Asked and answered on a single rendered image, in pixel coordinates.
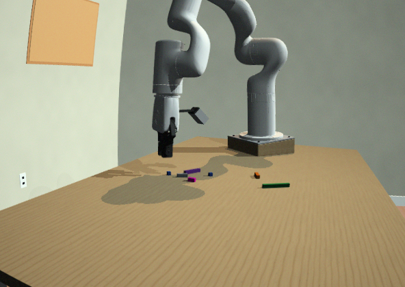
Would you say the green rod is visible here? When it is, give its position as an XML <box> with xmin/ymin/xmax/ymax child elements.
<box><xmin>262</xmin><ymin>183</ymin><xmax>290</xmax><ymax>188</ymax></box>

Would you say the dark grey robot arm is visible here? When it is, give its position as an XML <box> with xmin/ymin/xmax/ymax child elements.
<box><xmin>153</xmin><ymin>0</ymin><xmax>287</xmax><ymax>140</ymax></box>

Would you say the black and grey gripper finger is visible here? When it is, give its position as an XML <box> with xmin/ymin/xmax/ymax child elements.
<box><xmin>161</xmin><ymin>117</ymin><xmax>176</xmax><ymax>158</ymax></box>
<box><xmin>157</xmin><ymin>132</ymin><xmax>163</xmax><ymax>155</ymax></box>

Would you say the purple rod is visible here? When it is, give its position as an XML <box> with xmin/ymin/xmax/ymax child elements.
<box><xmin>183</xmin><ymin>169</ymin><xmax>200</xmax><ymax>174</ymax></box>

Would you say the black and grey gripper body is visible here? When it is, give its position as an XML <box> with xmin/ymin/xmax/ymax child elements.
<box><xmin>152</xmin><ymin>95</ymin><xmax>180</xmax><ymax>133</ymax></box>

